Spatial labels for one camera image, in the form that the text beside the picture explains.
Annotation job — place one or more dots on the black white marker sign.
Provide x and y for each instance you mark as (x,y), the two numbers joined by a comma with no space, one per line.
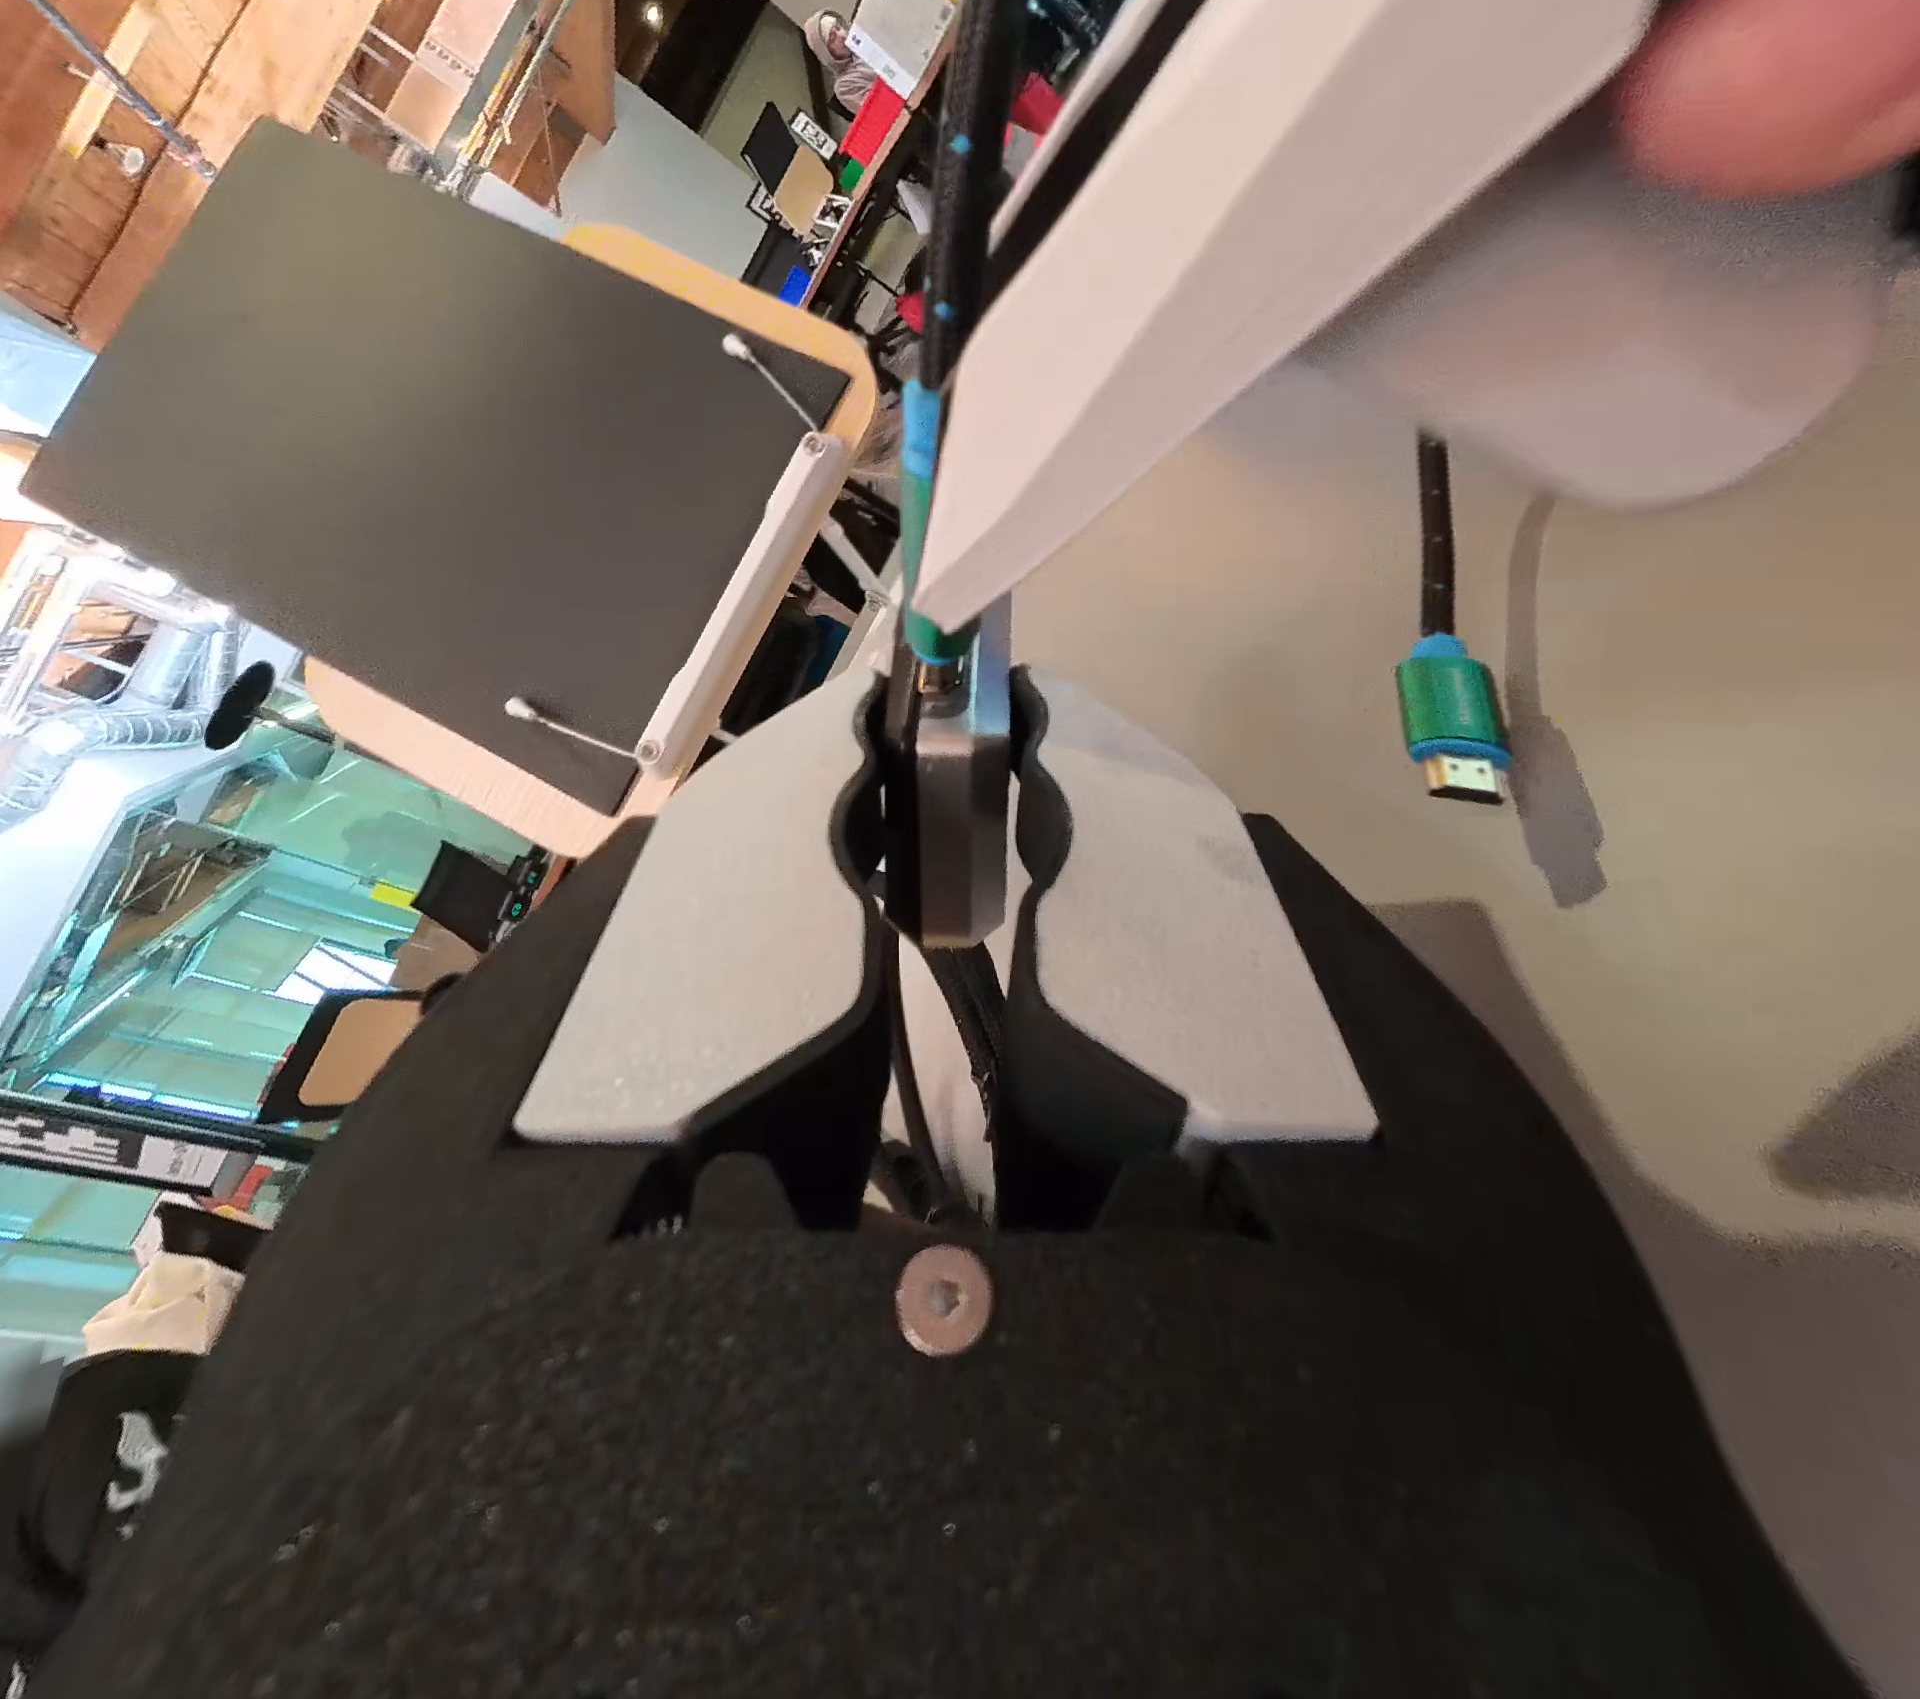
(136,1140)

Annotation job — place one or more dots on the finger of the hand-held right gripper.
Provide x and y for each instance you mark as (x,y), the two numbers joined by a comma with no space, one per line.
(1623,350)
(1276,152)

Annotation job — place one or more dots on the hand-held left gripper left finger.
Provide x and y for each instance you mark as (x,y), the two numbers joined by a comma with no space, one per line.
(708,966)

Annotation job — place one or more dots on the beige jacket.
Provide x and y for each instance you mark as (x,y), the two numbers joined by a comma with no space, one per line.
(168,1301)

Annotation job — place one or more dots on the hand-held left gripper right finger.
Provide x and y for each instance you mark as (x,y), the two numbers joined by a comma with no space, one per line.
(1200,966)

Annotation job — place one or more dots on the black floor lamp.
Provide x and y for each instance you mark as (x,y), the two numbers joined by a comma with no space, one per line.
(238,706)

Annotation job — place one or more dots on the grey HDMI switch box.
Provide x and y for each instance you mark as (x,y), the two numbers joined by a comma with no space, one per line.
(955,829)

